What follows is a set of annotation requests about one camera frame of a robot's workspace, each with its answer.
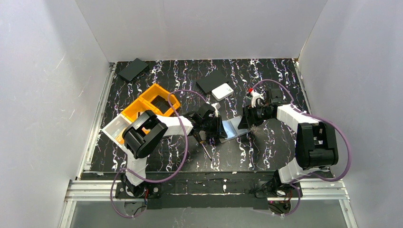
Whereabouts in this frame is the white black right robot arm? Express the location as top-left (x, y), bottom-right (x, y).
top-left (238, 88), bottom-right (338, 186)

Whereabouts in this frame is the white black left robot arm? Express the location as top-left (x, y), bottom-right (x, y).
top-left (121, 103), bottom-right (227, 187)

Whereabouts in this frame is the black card in bin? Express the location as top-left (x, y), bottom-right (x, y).
top-left (151, 96), bottom-right (171, 114)

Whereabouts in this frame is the yellow black screwdriver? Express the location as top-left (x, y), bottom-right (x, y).
top-left (199, 141), bottom-right (212, 161)

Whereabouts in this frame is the white rectangular box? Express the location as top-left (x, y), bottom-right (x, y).
top-left (211, 83), bottom-right (234, 101)

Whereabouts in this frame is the black flat box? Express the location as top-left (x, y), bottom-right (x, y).
top-left (196, 70), bottom-right (229, 95)

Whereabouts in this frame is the yellow plastic bin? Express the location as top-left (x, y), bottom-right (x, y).
top-left (121, 84), bottom-right (181, 122)

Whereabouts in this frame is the black flat pad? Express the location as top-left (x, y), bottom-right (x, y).
top-left (117, 58), bottom-right (149, 82)

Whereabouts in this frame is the white plastic bin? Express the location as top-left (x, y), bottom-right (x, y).
top-left (102, 114), bottom-right (132, 148)

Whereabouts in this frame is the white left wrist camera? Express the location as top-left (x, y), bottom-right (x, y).
top-left (211, 103), bottom-right (221, 116)

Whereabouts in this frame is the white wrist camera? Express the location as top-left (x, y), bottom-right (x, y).
top-left (211, 103), bottom-right (221, 116)
top-left (247, 88), bottom-right (264, 108)

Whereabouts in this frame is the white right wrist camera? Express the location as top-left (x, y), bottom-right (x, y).
top-left (247, 88), bottom-right (264, 108)

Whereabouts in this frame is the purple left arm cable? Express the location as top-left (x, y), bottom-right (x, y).
top-left (110, 90), bottom-right (210, 219)

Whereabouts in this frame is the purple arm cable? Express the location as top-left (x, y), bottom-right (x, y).
top-left (251, 79), bottom-right (352, 217)
top-left (110, 90), bottom-right (210, 219)

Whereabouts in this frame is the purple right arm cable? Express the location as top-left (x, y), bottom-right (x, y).
top-left (251, 79), bottom-right (352, 217)

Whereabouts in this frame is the aluminium left side rail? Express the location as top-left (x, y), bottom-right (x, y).
top-left (75, 62), bottom-right (116, 181)

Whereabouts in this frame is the aluminium rail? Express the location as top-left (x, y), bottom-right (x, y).
top-left (75, 62), bottom-right (116, 181)
top-left (65, 179), bottom-right (350, 201)

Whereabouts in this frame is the aluminium front rail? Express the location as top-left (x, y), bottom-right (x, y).
top-left (65, 179), bottom-right (350, 201)

